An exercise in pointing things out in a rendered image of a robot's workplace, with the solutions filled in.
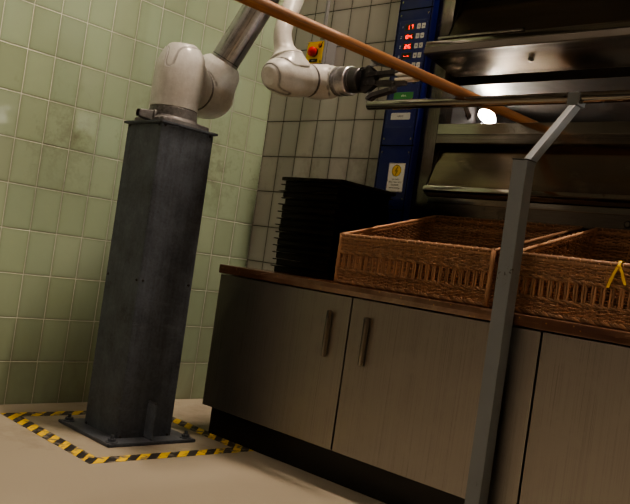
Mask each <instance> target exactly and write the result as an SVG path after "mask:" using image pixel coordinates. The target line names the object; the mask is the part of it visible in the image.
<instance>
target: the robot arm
mask: <svg viewBox="0 0 630 504"><path fill-rule="evenodd" d="M303 3H304V0H284V2H283V5H282V6H283V7H285V8H287V9H289V10H292V11H294V12H296V13H298V14H299V12H300V10H301V8H302V5H303ZM269 17H270V15H267V14H265V13H263V12H260V11H258V10H256V9H253V8H251V7H249V6H246V5H244V4H242V6H241V8H240V9H239V11H238V12H237V14H236V16H235V17H234V19H233V21H232V22H231V24H230V25H229V27H228V29H227V30H226V32H225V34H224V35H223V37H222V38H221V40H220V42H219V43H218V45H217V46H216V48H215V50H214V51H213V53H212V54H211V53H208V54H205V55H202V53H201V51H200V50H199V49H198V48H197V47H196V46H195V45H192V44H187V43H180V42H172V43H169V44H168V45H167V46H165V47H164V49H163V50H162V52H161V53H160V55H159V57H158V59H157V62H156V66H155V70H154V75H153V81H152V88H151V102H150V108H149V109H137V110H136V116H138V117H135V119H134V120H153V119H163V120H167V121H171V122H175V123H178V124H182V125H186V126H190V127H193V128H197V129H201V130H205V131H208V132H209V128H207V127H205V126H202V125H200V124H197V117H198V118H202V119H216V118H219V117H221V116H223V115H225V114H226V113H227V112H228V111H229V109H230V108H231V106H232V104H233V100H234V94H235V90H236V88H237V85H238V82H239V72H238V71H237V69H238V67H239V65H240V64H241V62H242V61H243V59H244V57H245V56H246V54H247V53H248V51H249V49H250V48H251V46H252V45H253V43H254V41H255V40H256V38H257V37H258V35H259V33H260V32H261V30H262V29H263V27H264V25H265V24H266V22H267V21H268V19H269ZM293 27H294V26H293V25H290V24H288V23H286V22H283V21H281V20H279V19H277V21H276V24H275V28H274V36H273V42H274V53H273V55H272V56H271V58H270V60H269V61H268V62H267V63H266V64H265V65H264V66H263V68H262V72H261V78H262V82H263V84H264V85H265V87H266V88H267V89H268V90H270V91H271V92H273V93H276V94H278V95H282V96H287V97H294V98H301V97H307V98H310V99H313V100H325V99H333V98H336V97H339V96H340V97H342V96H353V95H355V94H357V93H365V94H366V97H365V99H366V100H368V101H371V102H372V101H374V100H375V99H376V98H379V97H383V96H386V95H390V94H393V93H396V92H397V87H401V86H406V85H407V83H408V82H419V81H420V80H418V79H415V78H413V77H411V76H408V75H406V74H404V73H401V72H399V71H397V70H394V69H393V70H385V71H377V70H376V69H375V68H374V67H375V66H376V67H377V66H382V67H387V66H385V65H383V64H381V63H378V62H376V61H374V60H371V61H372V62H371V64H370V65H367V66H366V67H359V68H355V67H354V66H338V67H336V66H333V65H328V64H310V63H309V61H308V60H307V59H306V58H305V56H304V55H303V53H302V51H301V50H298V49H297V48H296V47H295V46H294V44H293V41H292V30H293ZM387 68H390V67H387ZM391 76H397V77H399V78H394V80H395V81H393V80H390V81H379V78H383V77H391ZM376 87H388V88H384V89H381V90H378V91H374V92H372V91H373V90H374V89H375V88H376ZM371 92H372V93H371Z"/></svg>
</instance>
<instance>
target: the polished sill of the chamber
mask: <svg viewBox="0 0 630 504"><path fill-rule="evenodd" d="M553 123H554V122H535V123H469V124H438V131H437V135H544V134H545V133H546V132H547V130H548V129H549V128H550V127H551V126H552V124H553ZM574 134H630V121H602V122H569V124H568V125H567V126H566V127H565V129H564V130H563V131H562V132H561V133H560V135H574Z"/></svg>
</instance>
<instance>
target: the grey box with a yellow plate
mask: <svg viewBox="0 0 630 504"><path fill-rule="evenodd" d="M319 43H322V47H321V48H319V47H318V44H319ZM311 46H314V47H315V48H316V49H317V53H316V55H315V56H313V57H312V56H309V55H308V54H307V53H306V59H307V60H308V61H309V63H310V64H328V65H333V66H334V61H335V54H336V47H337V45H336V44H334V43H332V42H330V41H327V40H318V41H310V42H308V46H307V51H308V48H309V47H311Z"/></svg>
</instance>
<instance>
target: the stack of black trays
mask: <svg viewBox="0 0 630 504"><path fill-rule="evenodd" d="M282 180H284V181H286V184H281V185H285V190H279V191H281V192H283V197H281V198H283V199H285V204H284V203H278V204H280V205H282V211H279V210H278V212H282V215H281V217H282V218H280V217H277V218H278V219H281V222H280V224H276V223H275V225H279V231H275V232H279V238H278V237H274V238H276V239H278V240H277V244H273V245H276V246H277V249H276V251H272V252H276V258H273V259H276V260H277V261H276V264H277V265H272V264H270V265H271V266H275V267H274V271H275V272H281V273H287V274H293V275H299V276H305V277H311V278H317V279H323V280H330V281H333V280H334V273H335V266H336V259H337V252H338V245H339V238H340V234H341V233H342V232H348V231H354V230H359V229H364V228H370V227H375V226H380V225H383V224H384V225H386V223H387V221H391V220H388V219H389V214H394V213H390V212H388V208H389V207H393V206H389V205H388V203H389V200H393V199H391V196H395V195H396V193H394V192H390V191H386V190H382V189H378V188H374V187H370V186H366V185H363V184H359V183H355V182H351V181H347V180H343V179H323V178H301V177H282ZM282 231H283V232H282ZM277 251H279V252H277ZM284 252H286V253H284ZM292 253H293V254H292ZM278 258H280V259H278ZM285 259H287V260H285ZM292 260H294V261H292ZM280 265H281V266H280Z"/></svg>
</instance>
